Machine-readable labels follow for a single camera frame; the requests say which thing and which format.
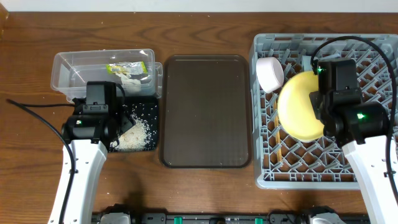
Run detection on light blue bowl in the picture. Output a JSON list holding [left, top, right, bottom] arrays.
[[301, 55, 313, 72]]

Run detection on clear plastic bin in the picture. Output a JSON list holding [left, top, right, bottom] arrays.
[[51, 49, 163, 101]]

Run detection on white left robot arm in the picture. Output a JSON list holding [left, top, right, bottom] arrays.
[[49, 82, 135, 223]]

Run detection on grey dishwasher rack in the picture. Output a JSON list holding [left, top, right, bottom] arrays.
[[249, 34, 392, 190]]

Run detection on white tissue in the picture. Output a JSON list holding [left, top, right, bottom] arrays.
[[115, 73, 141, 94]]

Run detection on dark brown tray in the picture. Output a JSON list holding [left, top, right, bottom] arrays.
[[159, 55, 252, 169]]

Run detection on black waste tray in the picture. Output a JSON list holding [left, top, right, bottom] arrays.
[[73, 95, 160, 153]]

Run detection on spilled rice pile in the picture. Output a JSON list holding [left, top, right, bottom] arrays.
[[110, 103, 159, 152]]

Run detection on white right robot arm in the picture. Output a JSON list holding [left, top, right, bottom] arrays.
[[310, 58, 397, 223]]

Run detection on green snack wrapper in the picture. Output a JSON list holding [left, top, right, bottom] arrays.
[[106, 62, 147, 75]]

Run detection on wooden chopstick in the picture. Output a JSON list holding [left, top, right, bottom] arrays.
[[275, 128, 282, 162], [274, 100, 280, 145]]

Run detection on yellow plate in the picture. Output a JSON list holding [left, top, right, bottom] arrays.
[[277, 72, 324, 142]]

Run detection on pink bowl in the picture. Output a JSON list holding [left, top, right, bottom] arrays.
[[256, 57, 284, 93]]

